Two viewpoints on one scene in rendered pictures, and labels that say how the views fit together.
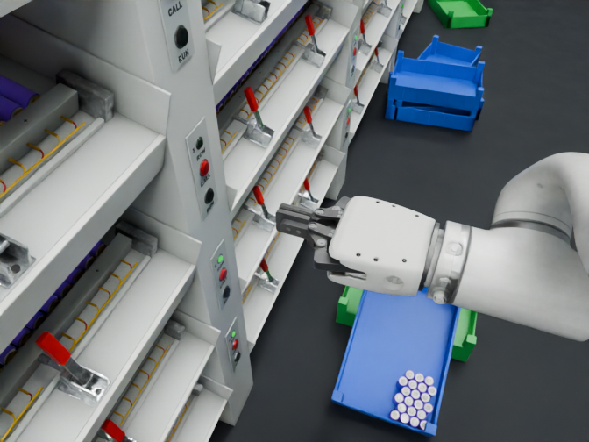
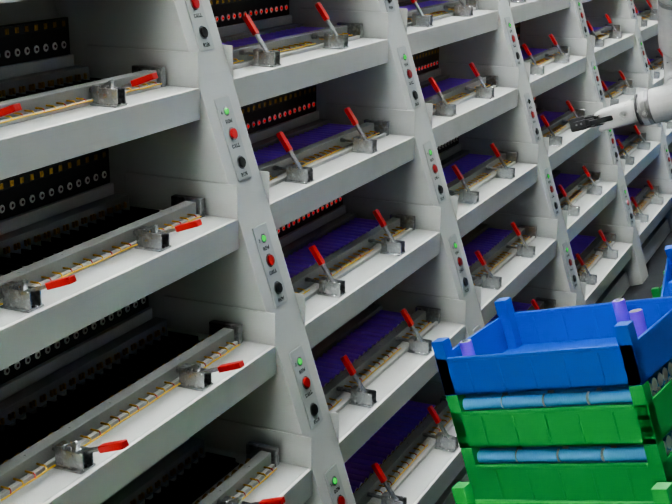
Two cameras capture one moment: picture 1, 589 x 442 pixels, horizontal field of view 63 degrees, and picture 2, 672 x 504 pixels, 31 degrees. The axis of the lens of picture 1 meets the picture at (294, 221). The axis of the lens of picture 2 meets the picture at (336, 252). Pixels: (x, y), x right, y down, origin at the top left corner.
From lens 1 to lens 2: 265 cm
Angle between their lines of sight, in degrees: 38
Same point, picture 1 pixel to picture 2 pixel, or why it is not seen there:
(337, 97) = (610, 176)
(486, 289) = (658, 98)
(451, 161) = not seen: outside the picture
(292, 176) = (585, 203)
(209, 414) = not seen: hidden behind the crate
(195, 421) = not seen: hidden behind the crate
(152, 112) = (512, 79)
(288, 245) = (599, 270)
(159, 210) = (516, 135)
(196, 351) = (546, 240)
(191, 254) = (534, 156)
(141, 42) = (507, 52)
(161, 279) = (523, 166)
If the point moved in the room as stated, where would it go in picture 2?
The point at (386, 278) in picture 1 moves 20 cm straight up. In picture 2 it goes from (622, 118) to (602, 36)
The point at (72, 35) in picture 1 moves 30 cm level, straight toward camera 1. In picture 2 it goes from (481, 61) to (541, 48)
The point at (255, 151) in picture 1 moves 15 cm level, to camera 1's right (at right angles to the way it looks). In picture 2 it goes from (553, 147) to (610, 132)
